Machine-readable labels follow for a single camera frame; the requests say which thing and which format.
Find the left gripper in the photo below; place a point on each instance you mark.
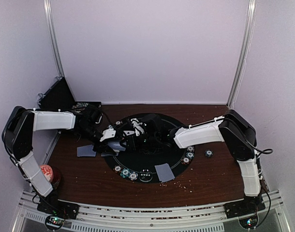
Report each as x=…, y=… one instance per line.
x=101, y=149

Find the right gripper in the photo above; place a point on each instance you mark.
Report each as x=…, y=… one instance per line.
x=134, y=143

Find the grey card deck box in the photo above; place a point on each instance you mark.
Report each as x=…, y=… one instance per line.
x=116, y=146

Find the white blue chip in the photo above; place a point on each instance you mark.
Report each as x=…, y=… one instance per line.
x=190, y=148
x=133, y=176

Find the dealt card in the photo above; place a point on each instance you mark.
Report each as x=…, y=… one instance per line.
x=164, y=172

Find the two of spades card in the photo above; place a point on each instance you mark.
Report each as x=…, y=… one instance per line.
x=128, y=133

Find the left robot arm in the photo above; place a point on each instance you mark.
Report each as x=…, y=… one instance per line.
x=29, y=133

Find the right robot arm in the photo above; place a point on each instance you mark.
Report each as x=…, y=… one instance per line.
x=231, y=128

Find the round black poker mat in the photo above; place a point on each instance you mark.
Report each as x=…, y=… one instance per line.
x=137, y=161

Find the leftover cards on table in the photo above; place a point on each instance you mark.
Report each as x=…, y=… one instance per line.
x=86, y=151

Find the green chip stack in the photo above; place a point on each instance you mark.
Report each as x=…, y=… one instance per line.
x=208, y=153

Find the black poker set case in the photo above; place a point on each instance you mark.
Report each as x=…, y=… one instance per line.
x=59, y=96

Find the red patterned tin can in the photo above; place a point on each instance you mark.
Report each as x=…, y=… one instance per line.
x=52, y=174

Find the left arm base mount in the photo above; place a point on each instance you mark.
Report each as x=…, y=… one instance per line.
x=56, y=218

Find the aluminium front rail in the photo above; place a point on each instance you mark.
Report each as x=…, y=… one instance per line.
x=200, y=218

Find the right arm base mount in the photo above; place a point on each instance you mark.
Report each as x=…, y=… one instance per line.
x=247, y=213

